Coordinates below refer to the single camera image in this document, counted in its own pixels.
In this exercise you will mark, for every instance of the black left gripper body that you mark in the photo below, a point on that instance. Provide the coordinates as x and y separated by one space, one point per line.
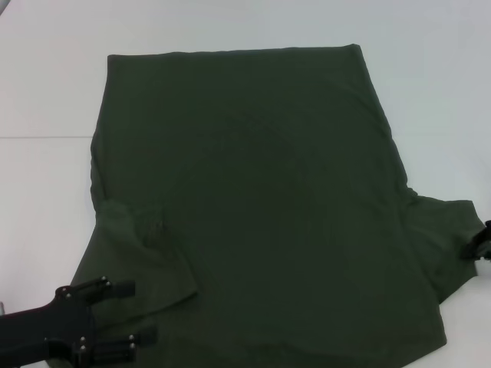
50 326

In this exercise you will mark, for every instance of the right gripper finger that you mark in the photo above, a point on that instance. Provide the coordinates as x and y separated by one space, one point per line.
477 249

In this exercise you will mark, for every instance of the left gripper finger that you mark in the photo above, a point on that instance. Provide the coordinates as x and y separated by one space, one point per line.
111 347
115 289

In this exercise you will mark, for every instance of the dark green t-shirt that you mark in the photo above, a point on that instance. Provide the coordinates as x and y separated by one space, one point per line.
249 184

